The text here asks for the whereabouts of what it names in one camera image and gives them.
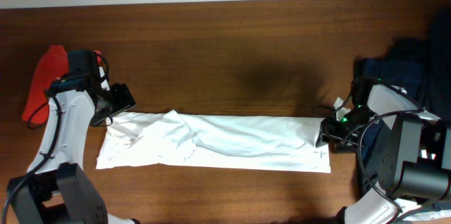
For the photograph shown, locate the white t-shirt with robot print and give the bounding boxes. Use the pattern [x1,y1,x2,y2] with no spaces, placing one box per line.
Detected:
[97,111,331,173]

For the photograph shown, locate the black t-shirt with white letters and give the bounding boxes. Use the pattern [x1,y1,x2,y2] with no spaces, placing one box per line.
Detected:
[383,8,451,119]

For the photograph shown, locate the dark grey garment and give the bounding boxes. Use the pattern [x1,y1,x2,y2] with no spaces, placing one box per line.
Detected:
[356,77,427,201]

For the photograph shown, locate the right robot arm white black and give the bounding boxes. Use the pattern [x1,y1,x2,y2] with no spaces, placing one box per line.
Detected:
[316,78,450,223]

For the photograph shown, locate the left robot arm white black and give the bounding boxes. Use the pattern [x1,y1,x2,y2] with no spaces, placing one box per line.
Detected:
[1,50,136,224]

